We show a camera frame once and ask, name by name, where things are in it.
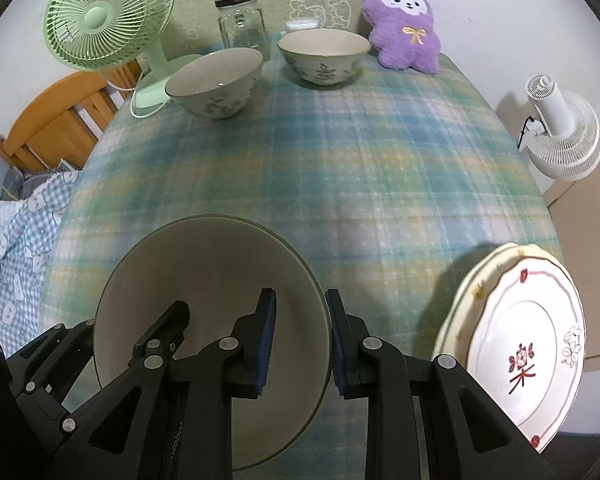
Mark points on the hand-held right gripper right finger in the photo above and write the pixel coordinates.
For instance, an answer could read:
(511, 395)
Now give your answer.
(337, 345)

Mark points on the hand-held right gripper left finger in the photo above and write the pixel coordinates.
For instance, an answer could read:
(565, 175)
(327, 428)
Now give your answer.
(267, 340)

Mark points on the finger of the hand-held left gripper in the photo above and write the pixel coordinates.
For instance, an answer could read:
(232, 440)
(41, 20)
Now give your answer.
(55, 342)
(167, 322)

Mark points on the grey leaf pattern bowl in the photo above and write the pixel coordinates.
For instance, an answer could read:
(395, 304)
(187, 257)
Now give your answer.
(205, 270)
(215, 82)
(325, 57)

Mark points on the cream scalloped floral plate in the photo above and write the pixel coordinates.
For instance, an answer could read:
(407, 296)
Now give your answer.
(450, 317)

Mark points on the white red floral plate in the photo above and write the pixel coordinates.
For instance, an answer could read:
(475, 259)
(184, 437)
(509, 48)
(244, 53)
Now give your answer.
(530, 320)

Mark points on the blue checked blanket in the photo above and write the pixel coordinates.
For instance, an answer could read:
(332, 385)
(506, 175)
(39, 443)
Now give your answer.
(20, 240)

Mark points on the grey cloth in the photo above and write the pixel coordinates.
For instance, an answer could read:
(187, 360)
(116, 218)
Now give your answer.
(25, 185)

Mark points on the beige door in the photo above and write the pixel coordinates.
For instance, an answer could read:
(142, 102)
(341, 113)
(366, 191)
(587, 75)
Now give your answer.
(595, 240)

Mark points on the glass jar with brown lid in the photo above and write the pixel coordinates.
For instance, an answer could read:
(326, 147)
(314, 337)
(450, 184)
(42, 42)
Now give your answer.
(242, 25)

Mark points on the white floor fan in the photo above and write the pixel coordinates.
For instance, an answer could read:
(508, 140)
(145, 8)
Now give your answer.
(565, 130)

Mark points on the green desk fan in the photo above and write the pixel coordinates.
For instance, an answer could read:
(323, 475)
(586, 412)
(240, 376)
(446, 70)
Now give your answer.
(97, 15)

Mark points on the purple plush toy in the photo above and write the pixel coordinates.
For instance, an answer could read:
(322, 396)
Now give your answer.
(405, 35)

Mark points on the small white lidded container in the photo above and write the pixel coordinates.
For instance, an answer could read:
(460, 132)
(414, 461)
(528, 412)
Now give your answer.
(302, 24)

